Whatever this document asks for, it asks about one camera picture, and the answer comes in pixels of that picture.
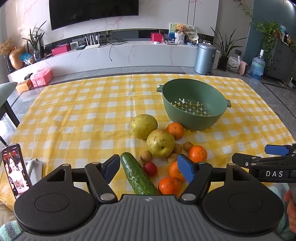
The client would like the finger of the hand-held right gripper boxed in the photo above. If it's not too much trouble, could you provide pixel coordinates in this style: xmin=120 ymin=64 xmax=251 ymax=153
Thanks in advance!
xmin=265 ymin=144 xmax=296 ymax=156
xmin=232 ymin=152 xmax=262 ymax=168

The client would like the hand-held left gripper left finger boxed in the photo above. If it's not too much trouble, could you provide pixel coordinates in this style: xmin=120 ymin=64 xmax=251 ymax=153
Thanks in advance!
xmin=43 ymin=154 xmax=121 ymax=202

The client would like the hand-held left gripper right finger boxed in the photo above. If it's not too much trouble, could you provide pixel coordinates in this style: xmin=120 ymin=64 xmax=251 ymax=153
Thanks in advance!
xmin=177 ymin=153 xmax=262 ymax=202

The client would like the orange tangerine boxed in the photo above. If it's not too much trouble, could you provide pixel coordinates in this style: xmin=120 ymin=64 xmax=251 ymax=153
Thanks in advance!
xmin=169 ymin=161 xmax=186 ymax=182
xmin=158 ymin=176 xmax=180 ymax=195
xmin=166 ymin=122 xmax=185 ymax=141
xmin=188 ymin=145 xmax=208 ymax=163

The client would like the green cucumber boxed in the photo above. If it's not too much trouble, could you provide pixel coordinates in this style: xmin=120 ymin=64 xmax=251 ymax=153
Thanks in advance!
xmin=120 ymin=152 xmax=161 ymax=195

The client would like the red cherry tomato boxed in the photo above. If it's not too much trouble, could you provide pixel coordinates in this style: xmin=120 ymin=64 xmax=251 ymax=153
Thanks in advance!
xmin=143 ymin=162 xmax=158 ymax=176

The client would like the yellow pear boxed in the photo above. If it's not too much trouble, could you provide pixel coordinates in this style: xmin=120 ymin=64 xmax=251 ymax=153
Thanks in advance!
xmin=130 ymin=114 xmax=158 ymax=140
xmin=146 ymin=129 xmax=176 ymax=158

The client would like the green colander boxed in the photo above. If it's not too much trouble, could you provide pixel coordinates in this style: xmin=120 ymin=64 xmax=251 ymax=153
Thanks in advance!
xmin=157 ymin=78 xmax=232 ymax=132

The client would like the person's right hand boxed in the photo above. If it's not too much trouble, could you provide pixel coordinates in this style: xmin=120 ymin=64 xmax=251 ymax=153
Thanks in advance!
xmin=284 ymin=189 xmax=296 ymax=232

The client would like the teal patterned cloth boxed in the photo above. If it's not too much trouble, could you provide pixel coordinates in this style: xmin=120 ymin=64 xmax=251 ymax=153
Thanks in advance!
xmin=0 ymin=220 xmax=22 ymax=241
xmin=276 ymin=183 xmax=292 ymax=234

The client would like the yellow checked tablecloth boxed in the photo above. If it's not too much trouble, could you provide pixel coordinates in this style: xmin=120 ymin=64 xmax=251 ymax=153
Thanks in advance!
xmin=0 ymin=74 xmax=294 ymax=211

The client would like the white phone stand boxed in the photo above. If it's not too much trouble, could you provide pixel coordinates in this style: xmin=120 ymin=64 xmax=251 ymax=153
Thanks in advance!
xmin=25 ymin=158 xmax=44 ymax=186

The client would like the blue water jug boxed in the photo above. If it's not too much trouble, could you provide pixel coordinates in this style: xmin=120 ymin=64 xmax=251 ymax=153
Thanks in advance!
xmin=248 ymin=49 xmax=265 ymax=80

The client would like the grey cabinet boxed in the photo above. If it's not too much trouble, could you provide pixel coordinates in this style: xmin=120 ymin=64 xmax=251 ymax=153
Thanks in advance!
xmin=264 ymin=38 xmax=296 ymax=85

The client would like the pink heater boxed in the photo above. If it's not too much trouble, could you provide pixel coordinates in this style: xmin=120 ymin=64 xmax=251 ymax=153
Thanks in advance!
xmin=238 ymin=60 xmax=248 ymax=76

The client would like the white plastic bag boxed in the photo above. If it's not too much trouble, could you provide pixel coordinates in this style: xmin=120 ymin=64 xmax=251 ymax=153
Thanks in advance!
xmin=226 ymin=56 xmax=241 ymax=73

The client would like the black smartphone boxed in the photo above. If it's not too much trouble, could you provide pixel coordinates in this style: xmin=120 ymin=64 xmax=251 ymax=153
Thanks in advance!
xmin=1 ymin=144 xmax=33 ymax=200

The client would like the silver trash can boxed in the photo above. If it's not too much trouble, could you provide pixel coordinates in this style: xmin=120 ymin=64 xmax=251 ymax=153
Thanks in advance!
xmin=194 ymin=42 xmax=217 ymax=75

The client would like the tall potted leafy plant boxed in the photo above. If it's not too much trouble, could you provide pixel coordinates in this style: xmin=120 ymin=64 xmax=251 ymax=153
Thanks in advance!
xmin=210 ymin=27 xmax=248 ymax=71

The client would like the large pink storage box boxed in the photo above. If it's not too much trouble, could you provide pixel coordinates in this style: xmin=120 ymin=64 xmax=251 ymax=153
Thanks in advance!
xmin=35 ymin=68 xmax=53 ymax=87

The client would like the trailing green plant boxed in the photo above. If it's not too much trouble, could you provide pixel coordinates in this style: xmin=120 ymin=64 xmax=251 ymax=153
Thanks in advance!
xmin=255 ymin=21 xmax=281 ymax=67

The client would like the white marble TV console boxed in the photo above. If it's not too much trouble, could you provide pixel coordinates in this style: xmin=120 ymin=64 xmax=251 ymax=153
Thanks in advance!
xmin=7 ymin=40 xmax=199 ymax=80

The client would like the orange cardboard box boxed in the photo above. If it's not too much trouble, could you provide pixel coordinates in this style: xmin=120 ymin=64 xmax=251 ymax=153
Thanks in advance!
xmin=15 ymin=80 xmax=32 ymax=93

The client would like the white router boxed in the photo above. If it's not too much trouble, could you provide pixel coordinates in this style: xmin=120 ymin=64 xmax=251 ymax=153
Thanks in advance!
xmin=84 ymin=34 xmax=101 ymax=49

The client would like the flat pink box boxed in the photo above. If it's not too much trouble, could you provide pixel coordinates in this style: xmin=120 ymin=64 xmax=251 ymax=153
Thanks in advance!
xmin=51 ymin=44 xmax=70 ymax=55

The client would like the green chair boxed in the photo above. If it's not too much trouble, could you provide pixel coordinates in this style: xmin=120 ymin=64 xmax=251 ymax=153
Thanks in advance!
xmin=0 ymin=82 xmax=20 ymax=145

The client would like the red box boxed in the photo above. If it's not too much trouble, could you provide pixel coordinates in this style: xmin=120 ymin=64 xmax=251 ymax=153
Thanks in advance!
xmin=150 ymin=32 xmax=164 ymax=43

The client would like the round paper fan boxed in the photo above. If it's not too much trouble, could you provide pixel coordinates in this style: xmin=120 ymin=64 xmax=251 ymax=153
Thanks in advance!
xmin=185 ymin=25 xmax=199 ymax=41

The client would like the blue snack bag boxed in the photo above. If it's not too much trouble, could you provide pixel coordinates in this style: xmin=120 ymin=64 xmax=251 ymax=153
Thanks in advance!
xmin=20 ymin=53 xmax=35 ymax=65

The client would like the blue framed picture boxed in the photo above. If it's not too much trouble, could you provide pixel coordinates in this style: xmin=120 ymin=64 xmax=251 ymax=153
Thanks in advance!
xmin=169 ymin=22 xmax=183 ymax=40

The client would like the teddy bear in white basket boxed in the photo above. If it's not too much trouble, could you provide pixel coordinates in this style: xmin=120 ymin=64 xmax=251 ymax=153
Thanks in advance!
xmin=174 ymin=24 xmax=188 ymax=44

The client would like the hanging vine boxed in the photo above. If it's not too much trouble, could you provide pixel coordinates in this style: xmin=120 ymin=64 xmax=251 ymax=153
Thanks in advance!
xmin=233 ymin=0 xmax=253 ymax=26

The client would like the golden vase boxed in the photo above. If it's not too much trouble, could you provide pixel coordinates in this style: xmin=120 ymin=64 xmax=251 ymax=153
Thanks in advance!
xmin=9 ymin=47 xmax=25 ymax=70

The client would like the small potted grass plant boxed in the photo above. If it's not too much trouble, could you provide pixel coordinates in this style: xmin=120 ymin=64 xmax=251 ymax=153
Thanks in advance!
xmin=22 ymin=21 xmax=47 ymax=62

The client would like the black television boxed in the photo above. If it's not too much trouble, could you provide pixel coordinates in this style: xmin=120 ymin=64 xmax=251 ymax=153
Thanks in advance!
xmin=49 ymin=0 xmax=140 ymax=30

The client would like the dried flower bunch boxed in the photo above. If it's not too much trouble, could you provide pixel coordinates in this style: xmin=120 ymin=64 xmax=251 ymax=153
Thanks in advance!
xmin=0 ymin=39 xmax=14 ymax=56

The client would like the black cable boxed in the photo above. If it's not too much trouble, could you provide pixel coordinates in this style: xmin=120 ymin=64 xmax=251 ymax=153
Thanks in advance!
xmin=109 ymin=40 xmax=127 ymax=62

